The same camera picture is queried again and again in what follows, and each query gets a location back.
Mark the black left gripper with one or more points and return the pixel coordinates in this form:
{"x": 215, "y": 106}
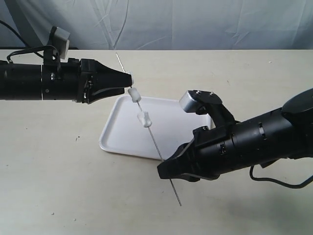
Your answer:
{"x": 96, "y": 81}

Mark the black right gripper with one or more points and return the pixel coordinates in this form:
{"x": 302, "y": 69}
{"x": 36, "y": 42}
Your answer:
{"x": 210, "y": 154}

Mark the white marshmallow piece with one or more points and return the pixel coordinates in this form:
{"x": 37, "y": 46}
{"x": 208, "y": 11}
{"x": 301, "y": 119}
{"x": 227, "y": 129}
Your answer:
{"x": 131, "y": 74}
{"x": 144, "y": 119}
{"x": 134, "y": 94}

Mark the thin metal skewer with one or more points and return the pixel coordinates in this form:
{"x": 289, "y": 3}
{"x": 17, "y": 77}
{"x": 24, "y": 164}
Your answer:
{"x": 152, "y": 137}

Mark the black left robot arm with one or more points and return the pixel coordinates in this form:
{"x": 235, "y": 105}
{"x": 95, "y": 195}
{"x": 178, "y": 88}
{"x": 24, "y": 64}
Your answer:
{"x": 38, "y": 82}

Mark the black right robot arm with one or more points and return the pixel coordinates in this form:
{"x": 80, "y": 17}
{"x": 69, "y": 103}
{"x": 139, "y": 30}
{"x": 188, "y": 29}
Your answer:
{"x": 283, "y": 133}

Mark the white rectangular plastic tray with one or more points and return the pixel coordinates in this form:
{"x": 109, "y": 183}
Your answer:
{"x": 171, "y": 127}

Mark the grey-blue backdrop cloth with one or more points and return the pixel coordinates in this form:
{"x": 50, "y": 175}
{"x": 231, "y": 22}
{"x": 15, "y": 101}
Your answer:
{"x": 161, "y": 24}

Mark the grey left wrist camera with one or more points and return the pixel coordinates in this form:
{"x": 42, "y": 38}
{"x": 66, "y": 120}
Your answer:
{"x": 57, "y": 45}

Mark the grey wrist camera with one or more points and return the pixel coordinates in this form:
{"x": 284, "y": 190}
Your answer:
{"x": 207, "y": 103}
{"x": 57, "y": 45}

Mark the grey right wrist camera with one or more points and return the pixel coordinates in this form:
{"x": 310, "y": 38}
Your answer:
{"x": 207, "y": 103}

